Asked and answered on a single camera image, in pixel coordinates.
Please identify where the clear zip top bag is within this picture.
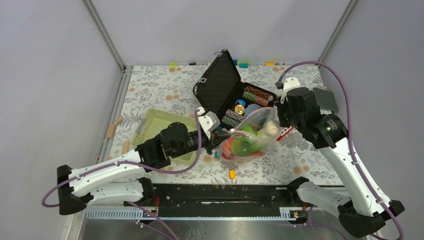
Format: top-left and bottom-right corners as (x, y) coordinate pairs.
(217, 107), (279, 163)

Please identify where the black poker chip case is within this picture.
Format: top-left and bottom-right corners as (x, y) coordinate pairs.
(192, 49), (277, 129)

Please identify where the dark grey lego baseplate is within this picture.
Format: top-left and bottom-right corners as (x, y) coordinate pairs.
(312, 87), (339, 113)

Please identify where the yellow small block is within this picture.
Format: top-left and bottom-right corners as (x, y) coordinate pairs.
(228, 169), (237, 180)

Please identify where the red toy pepper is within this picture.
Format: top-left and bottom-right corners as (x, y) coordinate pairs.
(220, 138), (233, 159)

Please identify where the wooden block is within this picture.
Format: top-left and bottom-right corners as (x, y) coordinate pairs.
(106, 123), (117, 139)

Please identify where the green plastic basket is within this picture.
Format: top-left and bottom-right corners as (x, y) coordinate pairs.
(131, 108), (197, 147)

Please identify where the yellow toy mango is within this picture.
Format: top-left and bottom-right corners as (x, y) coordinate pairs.
(230, 138), (264, 157)

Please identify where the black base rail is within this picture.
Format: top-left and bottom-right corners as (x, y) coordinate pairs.
(135, 183), (306, 218)

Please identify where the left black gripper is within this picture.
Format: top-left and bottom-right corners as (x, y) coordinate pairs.
(171, 127), (231, 158)

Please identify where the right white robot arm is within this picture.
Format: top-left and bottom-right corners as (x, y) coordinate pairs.
(275, 87), (405, 238)

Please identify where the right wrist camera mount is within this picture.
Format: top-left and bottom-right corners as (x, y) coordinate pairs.
(275, 77), (301, 104)

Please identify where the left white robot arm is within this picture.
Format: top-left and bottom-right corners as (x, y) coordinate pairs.
(56, 122), (230, 216)

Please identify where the white green leek toy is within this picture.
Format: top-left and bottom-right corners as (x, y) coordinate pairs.
(257, 120), (282, 139)

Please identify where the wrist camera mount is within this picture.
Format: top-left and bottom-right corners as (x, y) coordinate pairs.
(275, 77), (301, 104)
(194, 107), (221, 140)

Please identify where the yellow big blind button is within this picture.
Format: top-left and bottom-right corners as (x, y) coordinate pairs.
(234, 104), (245, 115)

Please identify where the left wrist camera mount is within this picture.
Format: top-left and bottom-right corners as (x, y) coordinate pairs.
(194, 107), (221, 140)

